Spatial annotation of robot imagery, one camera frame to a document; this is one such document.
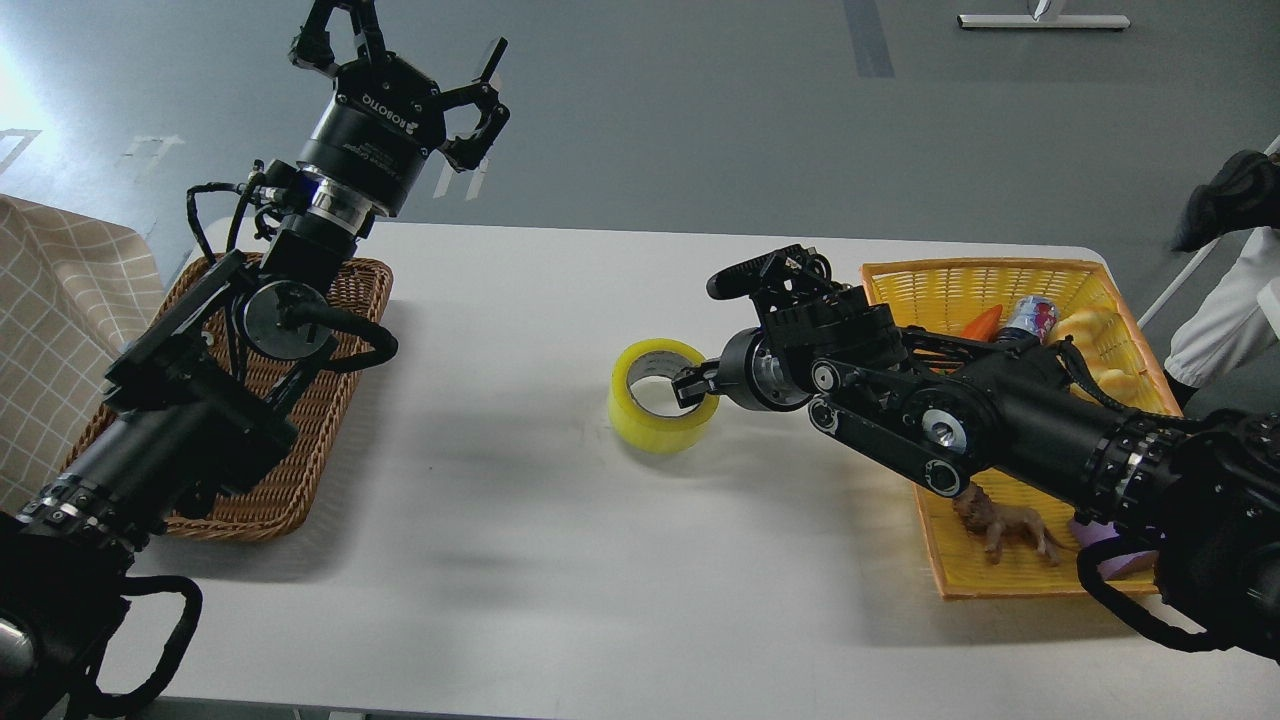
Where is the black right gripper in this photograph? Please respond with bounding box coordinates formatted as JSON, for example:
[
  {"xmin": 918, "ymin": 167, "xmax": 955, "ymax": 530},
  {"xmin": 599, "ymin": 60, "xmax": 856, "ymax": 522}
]
[{"xmin": 672, "ymin": 328, "xmax": 813, "ymax": 413}]

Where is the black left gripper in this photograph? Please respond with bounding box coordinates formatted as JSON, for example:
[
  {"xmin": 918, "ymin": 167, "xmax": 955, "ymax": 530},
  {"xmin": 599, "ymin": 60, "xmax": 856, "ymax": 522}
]
[{"xmin": 289, "ymin": 0, "xmax": 511, "ymax": 218}]

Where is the yellow tape roll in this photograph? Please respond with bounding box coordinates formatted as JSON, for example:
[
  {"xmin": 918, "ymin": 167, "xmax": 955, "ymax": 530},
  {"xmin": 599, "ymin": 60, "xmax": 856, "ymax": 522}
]
[{"xmin": 607, "ymin": 338, "xmax": 719, "ymax": 455}]

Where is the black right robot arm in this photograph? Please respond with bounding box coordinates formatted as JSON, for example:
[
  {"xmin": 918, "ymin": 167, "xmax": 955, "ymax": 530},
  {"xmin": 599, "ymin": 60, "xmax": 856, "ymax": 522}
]
[{"xmin": 673, "ymin": 245, "xmax": 1279, "ymax": 659}]

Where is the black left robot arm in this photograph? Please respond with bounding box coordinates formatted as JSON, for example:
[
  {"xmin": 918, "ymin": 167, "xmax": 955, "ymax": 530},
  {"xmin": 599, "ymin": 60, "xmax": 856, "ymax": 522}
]
[{"xmin": 3, "ymin": 1, "xmax": 509, "ymax": 719}]

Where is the yellow plastic basket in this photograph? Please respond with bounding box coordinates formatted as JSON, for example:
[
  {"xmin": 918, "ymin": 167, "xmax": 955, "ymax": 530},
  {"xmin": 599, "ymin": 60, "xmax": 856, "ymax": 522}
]
[{"xmin": 861, "ymin": 258, "xmax": 1180, "ymax": 600}]

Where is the orange toy carrot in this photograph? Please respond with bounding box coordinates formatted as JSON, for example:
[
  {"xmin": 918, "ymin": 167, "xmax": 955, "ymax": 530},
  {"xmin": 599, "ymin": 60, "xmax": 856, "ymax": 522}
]
[{"xmin": 959, "ymin": 304, "xmax": 1004, "ymax": 342}]

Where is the brown toy animal figure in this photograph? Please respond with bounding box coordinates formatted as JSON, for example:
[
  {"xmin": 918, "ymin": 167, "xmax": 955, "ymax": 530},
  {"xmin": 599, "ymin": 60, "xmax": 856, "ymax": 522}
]
[{"xmin": 951, "ymin": 483, "xmax": 1062, "ymax": 568}]

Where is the small drink can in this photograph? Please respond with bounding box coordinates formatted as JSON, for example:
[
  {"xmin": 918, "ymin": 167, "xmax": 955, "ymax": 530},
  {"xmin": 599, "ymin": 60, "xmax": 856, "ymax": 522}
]
[{"xmin": 993, "ymin": 295, "xmax": 1060, "ymax": 345}]

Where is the beige checkered cloth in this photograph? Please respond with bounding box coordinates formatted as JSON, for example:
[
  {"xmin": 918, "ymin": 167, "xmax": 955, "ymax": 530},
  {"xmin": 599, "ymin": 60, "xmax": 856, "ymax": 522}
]
[{"xmin": 1, "ymin": 196, "xmax": 166, "ymax": 514}]

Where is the toy bread croissant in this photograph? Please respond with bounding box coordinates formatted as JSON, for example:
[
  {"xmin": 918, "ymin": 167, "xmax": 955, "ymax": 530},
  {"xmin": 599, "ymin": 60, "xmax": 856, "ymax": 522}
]
[{"xmin": 1048, "ymin": 306, "xmax": 1140, "ymax": 404}]

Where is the purple foam block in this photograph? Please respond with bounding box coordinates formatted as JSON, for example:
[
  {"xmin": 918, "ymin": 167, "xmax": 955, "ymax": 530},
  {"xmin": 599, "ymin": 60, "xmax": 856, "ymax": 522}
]
[{"xmin": 1068, "ymin": 515, "xmax": 1161, "ymax": 582}]

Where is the white stand base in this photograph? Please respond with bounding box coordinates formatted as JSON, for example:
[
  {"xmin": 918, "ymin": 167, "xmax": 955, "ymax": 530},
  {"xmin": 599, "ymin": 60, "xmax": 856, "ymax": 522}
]
[{"xmin": 956, "ymin": 1, "xmax": 1132, "ymax": 32}]

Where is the seated person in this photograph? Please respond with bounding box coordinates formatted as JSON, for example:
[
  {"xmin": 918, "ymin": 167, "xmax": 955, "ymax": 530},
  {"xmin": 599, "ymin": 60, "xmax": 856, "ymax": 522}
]
[{"xmin": 1165, "ymin": 135, "xmax": 1280, "ymax": 409}]

